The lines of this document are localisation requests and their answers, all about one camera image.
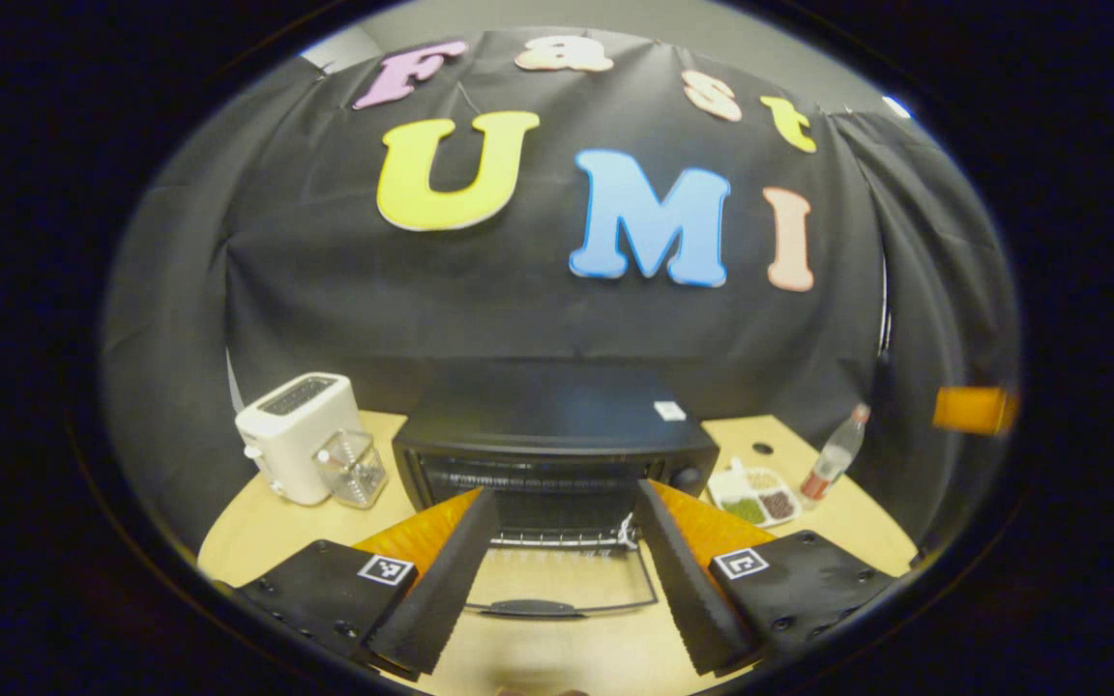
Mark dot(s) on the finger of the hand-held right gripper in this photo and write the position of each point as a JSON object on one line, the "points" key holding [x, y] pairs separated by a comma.
{"points": [[973, 410]]}

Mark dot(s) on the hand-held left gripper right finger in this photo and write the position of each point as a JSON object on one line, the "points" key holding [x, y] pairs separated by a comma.
{"points": [[683, 580]]}

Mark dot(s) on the clear plastic bottle red label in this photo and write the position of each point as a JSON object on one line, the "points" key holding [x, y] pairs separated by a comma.
{"points": [[833, 459]]}

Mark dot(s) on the small ceiling light panel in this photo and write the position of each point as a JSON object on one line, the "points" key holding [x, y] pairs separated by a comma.
{"points": [[895, 106]]}

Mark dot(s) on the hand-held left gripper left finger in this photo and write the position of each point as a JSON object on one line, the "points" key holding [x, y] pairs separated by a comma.
{"points": [[446, 580]]}

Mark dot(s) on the clear glass jar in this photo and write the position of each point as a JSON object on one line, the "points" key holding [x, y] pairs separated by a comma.
{"points": [[352, 471]]}

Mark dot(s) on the black electric oven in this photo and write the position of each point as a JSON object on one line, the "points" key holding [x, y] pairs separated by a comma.
{"points": [[547, 416]]}

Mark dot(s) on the white divided plate with beans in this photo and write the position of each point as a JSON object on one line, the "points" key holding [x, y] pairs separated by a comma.
{"points": [[755, 495]]}

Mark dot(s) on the white toaster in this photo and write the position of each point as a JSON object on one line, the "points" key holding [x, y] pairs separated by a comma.
{"points": [[291, 435]]}

